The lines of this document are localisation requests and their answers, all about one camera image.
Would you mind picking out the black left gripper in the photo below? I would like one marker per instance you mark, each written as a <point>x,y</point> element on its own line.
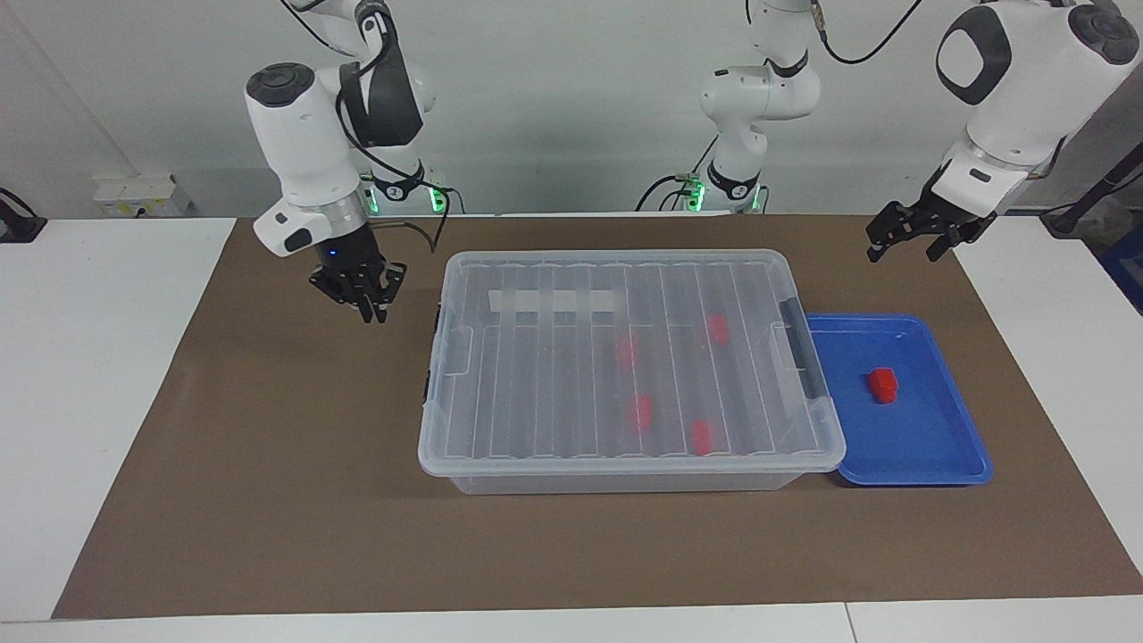
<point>955,214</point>

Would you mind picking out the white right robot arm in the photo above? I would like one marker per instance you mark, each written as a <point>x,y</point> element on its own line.
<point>299,152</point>

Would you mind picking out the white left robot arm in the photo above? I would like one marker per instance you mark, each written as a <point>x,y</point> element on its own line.
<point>1009,89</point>

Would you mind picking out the black stand leg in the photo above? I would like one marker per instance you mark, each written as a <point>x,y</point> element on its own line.
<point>1058,221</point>

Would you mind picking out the red block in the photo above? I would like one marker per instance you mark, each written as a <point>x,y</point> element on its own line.
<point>883,384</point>
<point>717,329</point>
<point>639,413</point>
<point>703,437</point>
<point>627,353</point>

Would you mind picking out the dark grey box latch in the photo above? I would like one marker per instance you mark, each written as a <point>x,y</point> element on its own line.
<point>426,384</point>
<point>801,348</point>

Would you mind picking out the blue plastic tray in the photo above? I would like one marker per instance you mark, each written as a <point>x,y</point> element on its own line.
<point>920,446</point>

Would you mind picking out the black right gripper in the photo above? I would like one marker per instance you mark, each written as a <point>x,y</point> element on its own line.
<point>350,259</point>

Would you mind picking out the white wall power strip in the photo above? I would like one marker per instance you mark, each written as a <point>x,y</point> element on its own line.
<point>134,192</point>

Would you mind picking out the clear plastic box lid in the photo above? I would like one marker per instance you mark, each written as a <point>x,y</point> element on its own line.
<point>554,402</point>

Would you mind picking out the grey rounded object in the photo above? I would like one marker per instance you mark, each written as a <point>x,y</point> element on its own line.
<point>1107,223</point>

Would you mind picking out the blue crate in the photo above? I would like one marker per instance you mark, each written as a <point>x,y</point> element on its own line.
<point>1127,268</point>

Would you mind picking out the brown table mat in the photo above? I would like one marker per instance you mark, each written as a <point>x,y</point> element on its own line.
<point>268,491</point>

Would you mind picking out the clear plastic storage box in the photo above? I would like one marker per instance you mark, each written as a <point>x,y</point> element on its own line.
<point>625,485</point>

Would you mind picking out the black clamp object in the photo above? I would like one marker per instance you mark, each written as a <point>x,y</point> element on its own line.
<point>22,228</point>

